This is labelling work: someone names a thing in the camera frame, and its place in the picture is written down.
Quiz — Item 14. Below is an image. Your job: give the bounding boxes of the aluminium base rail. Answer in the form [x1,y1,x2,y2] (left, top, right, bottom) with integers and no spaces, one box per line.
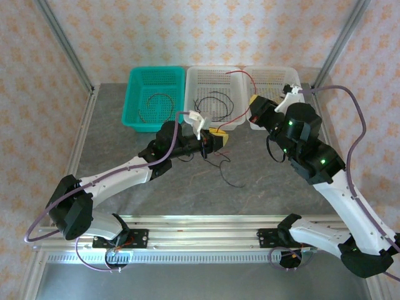
[32,214,376,251]

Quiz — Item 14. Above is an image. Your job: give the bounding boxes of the aluminium table side rail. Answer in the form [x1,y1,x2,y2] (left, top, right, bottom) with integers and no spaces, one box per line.
[18,83,101,300]
[311,83,388,300]

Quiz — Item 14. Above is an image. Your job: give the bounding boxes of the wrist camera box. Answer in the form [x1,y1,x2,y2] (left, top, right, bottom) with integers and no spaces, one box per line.
[274,82,304,113]
[186,110,211,140]

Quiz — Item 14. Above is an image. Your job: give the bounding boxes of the black right wrist wire loop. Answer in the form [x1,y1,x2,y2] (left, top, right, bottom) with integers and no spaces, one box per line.
[266,134,286,164]

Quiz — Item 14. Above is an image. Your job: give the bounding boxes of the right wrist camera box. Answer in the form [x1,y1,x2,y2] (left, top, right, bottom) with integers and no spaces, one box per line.
[274,82,304,113]

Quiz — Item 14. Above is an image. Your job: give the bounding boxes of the white plastic basket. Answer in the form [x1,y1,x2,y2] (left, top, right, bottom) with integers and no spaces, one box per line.
[183,65,247,131]
[242,65,309,131]

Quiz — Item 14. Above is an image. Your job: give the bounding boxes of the teal plastic basket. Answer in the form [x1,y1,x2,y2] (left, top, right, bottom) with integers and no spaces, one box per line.
[121,66,186,133]

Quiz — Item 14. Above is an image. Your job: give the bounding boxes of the black cable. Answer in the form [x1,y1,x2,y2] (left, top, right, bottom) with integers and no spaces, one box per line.
[192,97,219,119]
[198,90,235,123]

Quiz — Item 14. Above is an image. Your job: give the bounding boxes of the aluminium frame post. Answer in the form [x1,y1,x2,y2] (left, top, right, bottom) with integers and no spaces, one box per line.
[311,0,373,94]
[33,0,96,94]

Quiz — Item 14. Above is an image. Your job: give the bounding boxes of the grey metal sheet panel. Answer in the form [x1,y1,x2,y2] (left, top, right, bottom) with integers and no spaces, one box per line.
[34,262,373,300]

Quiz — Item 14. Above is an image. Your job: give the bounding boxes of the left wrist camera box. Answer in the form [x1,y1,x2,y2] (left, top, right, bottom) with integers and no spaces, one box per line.
[186,110,211,140]

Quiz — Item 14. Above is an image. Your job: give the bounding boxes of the power wires with yellow connector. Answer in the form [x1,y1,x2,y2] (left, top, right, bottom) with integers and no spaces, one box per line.
[104,237,136,273]
[279,239,317,271]

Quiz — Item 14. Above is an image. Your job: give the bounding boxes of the bundle of coloured wires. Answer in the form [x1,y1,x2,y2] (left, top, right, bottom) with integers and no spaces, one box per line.
[201,149,245,189]

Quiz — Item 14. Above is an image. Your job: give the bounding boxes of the grey slotted cable duct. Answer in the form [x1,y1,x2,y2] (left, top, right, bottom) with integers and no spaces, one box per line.
[46,251,315,265]

